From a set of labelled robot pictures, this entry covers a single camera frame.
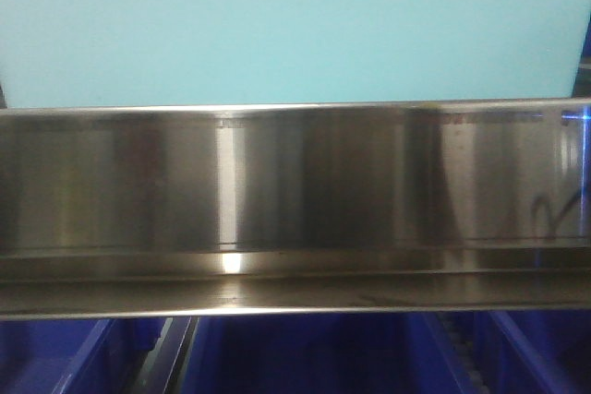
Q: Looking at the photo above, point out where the blue bin lower middle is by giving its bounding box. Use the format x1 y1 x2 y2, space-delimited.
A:
181 313 476 393

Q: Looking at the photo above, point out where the steel shelf front rail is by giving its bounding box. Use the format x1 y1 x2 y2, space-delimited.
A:
1 98 590 320

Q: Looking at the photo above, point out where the light blue plastic bin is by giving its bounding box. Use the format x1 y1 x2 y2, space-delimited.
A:
1 0 590 108

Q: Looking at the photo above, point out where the roller track lower right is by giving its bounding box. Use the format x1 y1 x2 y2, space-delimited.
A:
437 312 488 393

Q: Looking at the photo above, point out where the roller track lower left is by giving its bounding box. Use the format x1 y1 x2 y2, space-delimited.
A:
132 316 198 394

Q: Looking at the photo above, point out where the roller track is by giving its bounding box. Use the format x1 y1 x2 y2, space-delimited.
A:
437 312 488 393
132 316 198 394

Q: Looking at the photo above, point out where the blue bin lower left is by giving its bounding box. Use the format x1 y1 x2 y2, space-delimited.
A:
1 317 164 393

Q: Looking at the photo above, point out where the blue bin lower right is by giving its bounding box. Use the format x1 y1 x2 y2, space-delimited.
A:
473 310 590 393

